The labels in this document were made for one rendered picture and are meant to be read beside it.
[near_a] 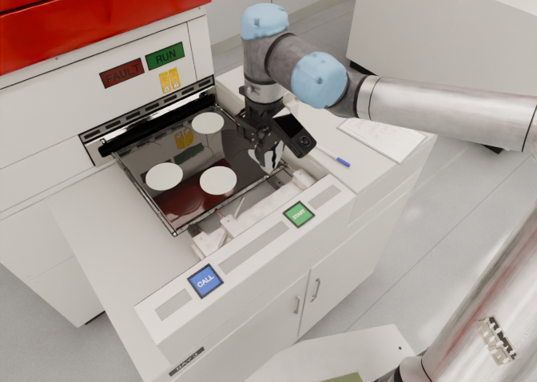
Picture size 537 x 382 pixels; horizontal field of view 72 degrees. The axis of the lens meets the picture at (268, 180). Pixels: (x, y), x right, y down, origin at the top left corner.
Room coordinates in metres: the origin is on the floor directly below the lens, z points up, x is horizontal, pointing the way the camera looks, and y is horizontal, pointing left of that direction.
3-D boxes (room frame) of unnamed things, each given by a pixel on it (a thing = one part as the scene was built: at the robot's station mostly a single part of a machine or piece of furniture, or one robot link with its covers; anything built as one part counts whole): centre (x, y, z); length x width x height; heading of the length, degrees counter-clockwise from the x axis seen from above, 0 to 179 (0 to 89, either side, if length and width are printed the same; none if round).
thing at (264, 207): (0.54, 0.02, 0.87); 0.36 x 0.08 x 0.03; 129
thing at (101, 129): (0.89, 0.35, 0.96); 0.44 x 0.01 x 0.02; 129
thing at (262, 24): (0.56, 0.00, 1.35); 0.09 x 0.08 x 0.11; 39
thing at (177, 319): (0.41, 0.03, 0.89); 0.55 x 0.09 x 0.14; 129
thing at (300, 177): (0.65, -0.10, 0.89); 0.08 x 0.03 x 0.03; 39
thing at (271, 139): (0.57, 0.01, 1.19); 0.09 x 0.08 x 0.12; 49
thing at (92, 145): (0.89, 0.35, 0.89); 0.44 x 0.02 x 0.10; 129
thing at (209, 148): (0.74, 0.21, 0.90); 0.34 x 0.34 x 0.01; 39
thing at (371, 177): (0.91, -0.15, 0.89); 0.62 x 0.35 x 0.14; 39
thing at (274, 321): (0.71, 0.08, 0.41); 0.97 x 0.64 x 0.82; 129
